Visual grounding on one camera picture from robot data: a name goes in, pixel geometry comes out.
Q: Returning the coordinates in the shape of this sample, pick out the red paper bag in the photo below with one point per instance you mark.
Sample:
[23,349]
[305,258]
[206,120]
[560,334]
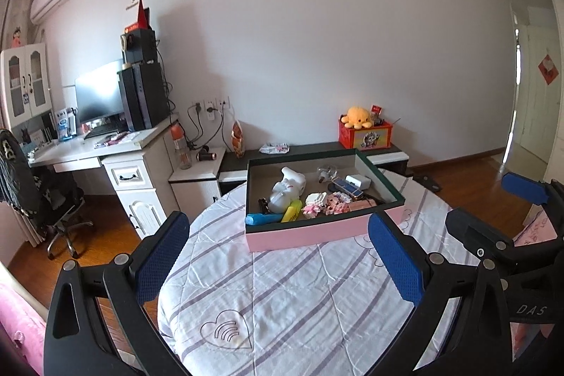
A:
[136,17]

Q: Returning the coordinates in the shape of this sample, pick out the red cartoon storage box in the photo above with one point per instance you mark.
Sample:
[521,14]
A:
[366,139]

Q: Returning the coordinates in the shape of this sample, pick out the black low tv cabinet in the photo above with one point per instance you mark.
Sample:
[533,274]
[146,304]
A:
[233,170]

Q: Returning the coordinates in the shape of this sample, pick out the yellow octopus plush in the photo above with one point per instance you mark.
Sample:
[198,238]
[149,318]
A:
[357,118]

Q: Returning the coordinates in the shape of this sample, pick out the yellow highlighter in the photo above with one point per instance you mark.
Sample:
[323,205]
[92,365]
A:
[293,211]

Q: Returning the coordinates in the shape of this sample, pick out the blue highlighter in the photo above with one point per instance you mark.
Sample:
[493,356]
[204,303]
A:
[257,219]

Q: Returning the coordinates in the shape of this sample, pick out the black computer tower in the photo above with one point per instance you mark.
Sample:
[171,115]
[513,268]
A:
[143,97]

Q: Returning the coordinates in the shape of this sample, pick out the red door decoration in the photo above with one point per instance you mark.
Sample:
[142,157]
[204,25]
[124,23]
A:
[548,69]

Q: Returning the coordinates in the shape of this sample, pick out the white bedside cabinet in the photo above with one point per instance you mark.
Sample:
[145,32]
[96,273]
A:
[197,188]

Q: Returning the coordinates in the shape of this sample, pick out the pink storage box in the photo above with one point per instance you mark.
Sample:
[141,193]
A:
[263,174]

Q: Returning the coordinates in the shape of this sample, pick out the white power adapter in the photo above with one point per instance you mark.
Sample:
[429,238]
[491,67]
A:
[359,181]

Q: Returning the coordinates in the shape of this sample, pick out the black bathroom scale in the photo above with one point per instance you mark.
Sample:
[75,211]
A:
[429,183]

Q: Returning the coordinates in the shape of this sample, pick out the black hair clip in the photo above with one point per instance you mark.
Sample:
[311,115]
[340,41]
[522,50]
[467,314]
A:
[264,206]

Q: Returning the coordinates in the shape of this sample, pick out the rose gold cylinder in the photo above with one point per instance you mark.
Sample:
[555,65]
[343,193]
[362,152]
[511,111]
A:
[362,204]

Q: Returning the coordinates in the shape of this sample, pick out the black computer monitor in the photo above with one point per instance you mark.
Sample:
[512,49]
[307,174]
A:
[97,93]

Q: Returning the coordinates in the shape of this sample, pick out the wall power outlets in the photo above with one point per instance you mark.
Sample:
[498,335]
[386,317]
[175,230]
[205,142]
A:
[212,108]

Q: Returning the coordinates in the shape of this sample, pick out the black office chair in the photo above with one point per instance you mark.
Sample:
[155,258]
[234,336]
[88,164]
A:
[50,201]

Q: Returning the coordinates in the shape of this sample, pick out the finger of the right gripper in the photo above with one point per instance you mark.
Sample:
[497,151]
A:
[535,192]
[478,237]

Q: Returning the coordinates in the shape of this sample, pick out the round table striped cloth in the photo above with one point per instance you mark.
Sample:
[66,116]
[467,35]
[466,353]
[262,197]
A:
[326,309]

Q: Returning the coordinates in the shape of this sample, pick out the black speaker box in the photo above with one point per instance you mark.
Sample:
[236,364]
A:
[139,45]

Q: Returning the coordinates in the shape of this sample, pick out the white computer desk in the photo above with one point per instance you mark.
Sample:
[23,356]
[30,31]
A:
[138,168]

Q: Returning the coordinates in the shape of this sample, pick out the blue product box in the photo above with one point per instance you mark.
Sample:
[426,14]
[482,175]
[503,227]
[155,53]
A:
[66,125]

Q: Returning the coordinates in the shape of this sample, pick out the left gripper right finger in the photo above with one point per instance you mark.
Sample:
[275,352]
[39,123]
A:
[478,340]

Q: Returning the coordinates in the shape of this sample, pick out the pink brick donut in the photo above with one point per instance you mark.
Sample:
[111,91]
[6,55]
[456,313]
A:
[336,204]

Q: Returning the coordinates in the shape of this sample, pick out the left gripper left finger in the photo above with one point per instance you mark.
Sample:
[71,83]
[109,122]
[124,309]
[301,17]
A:
[77,340]

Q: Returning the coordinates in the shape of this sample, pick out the orange snack bag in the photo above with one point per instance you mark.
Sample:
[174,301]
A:
[237,139]

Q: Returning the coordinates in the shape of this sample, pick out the white glass door cabinet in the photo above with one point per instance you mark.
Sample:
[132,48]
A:
[25,88]

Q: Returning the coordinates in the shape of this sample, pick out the patterned pouch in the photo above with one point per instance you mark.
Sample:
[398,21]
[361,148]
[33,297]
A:
[274,149]

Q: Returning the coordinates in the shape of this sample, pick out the cartoon doll figure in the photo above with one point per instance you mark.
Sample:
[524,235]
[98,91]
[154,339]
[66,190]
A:
[17,40]

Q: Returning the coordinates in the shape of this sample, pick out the pink white brick figure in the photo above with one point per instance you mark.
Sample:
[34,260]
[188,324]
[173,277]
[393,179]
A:
[313,205]

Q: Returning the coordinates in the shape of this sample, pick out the pink bed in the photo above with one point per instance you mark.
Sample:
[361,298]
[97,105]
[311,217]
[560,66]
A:
[25,327]

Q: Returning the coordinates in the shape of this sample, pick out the orange cap bottle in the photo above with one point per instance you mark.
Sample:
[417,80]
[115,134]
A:
[181,149]

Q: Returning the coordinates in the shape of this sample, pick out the black keyboard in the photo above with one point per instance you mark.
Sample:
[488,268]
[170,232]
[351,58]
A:
[107,129]

